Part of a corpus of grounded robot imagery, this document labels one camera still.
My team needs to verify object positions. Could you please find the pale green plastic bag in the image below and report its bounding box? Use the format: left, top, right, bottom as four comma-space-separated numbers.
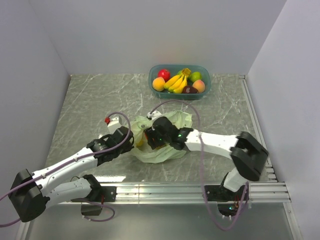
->
129, 110, 193, 164

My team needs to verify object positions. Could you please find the orange peach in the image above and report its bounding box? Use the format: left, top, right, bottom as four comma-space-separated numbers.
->
192, 79, 206, 94
152, 77, 166, 92

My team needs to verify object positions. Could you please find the yellow banana bunch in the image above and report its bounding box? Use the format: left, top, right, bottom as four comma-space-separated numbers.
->
164, 68, 191, 94

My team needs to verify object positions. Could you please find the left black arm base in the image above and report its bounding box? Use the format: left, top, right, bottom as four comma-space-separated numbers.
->
80, 186, 117, 220

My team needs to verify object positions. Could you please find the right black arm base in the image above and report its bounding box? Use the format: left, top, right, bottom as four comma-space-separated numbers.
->
204, 185, 245, 218

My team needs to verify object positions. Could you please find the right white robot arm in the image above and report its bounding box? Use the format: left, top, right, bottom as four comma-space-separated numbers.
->
145, 115, 269, 200

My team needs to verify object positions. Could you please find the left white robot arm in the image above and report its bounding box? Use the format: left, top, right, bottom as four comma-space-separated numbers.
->
8, 126, 134, 223

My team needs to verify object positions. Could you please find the dark red apple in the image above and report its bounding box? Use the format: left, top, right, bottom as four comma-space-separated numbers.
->
182, 85, 199, 94

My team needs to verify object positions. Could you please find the green pear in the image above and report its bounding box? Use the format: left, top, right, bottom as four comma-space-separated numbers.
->
188, 71, 202, 83

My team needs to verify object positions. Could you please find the teal plastic container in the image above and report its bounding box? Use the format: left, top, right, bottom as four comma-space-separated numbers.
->
148, 64, 211, 100

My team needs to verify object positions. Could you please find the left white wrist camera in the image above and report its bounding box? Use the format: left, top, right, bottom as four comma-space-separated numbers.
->
104, 115, 122, 134

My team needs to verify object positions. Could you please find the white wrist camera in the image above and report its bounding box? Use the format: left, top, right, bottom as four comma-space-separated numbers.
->
104, 115, 122, 134
146, 110, 162, 121

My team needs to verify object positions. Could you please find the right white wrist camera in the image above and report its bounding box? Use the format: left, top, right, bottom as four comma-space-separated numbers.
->
146, 110, 162, 121

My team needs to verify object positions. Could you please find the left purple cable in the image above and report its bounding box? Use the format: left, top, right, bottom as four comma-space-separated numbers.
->
0, 111, 132, 228

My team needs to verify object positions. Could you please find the purple cable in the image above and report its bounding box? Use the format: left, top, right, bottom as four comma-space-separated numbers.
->
150, 99, 251, 231
0, 111, 132, 228

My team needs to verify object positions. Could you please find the aluminium rail frame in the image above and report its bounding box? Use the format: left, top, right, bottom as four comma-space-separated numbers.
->
17, 73, 302, 240

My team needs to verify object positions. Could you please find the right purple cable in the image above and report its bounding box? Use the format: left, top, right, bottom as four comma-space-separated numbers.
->
150, 99, 251, 231

